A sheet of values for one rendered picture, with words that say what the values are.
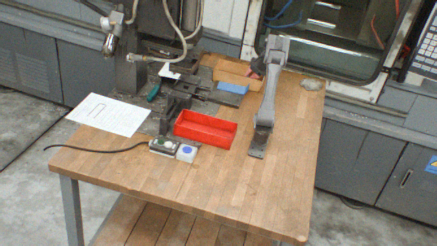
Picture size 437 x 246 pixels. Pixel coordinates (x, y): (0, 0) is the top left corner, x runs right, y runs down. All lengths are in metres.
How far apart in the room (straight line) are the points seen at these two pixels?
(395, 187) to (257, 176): 1.35
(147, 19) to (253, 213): 0.88
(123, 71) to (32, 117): 1.55
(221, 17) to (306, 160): 1.03
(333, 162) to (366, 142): 0.25
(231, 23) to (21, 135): 1.69
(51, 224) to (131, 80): 1.07
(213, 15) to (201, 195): 1.22
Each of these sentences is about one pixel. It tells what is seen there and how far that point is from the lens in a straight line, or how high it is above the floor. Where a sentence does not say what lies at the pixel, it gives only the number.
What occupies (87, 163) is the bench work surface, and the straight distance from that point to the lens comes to 1.68.
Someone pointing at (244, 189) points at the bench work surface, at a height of 0.90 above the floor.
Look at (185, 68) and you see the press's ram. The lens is 1.79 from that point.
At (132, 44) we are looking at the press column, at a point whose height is 1.16.
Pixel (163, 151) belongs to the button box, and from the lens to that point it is 1.69.
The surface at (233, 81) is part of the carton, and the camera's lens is 2.14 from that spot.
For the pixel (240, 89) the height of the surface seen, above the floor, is 0.92.
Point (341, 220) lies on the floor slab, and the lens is 2.91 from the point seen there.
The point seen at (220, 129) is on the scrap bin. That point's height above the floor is 0.91.
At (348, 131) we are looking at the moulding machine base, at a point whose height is 0.59.
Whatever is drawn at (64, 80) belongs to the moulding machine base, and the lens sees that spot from 3.22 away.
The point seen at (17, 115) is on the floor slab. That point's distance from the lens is 3.46.
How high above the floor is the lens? 2.06
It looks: 38 degrees down
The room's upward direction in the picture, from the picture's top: 9 degrees clockwise
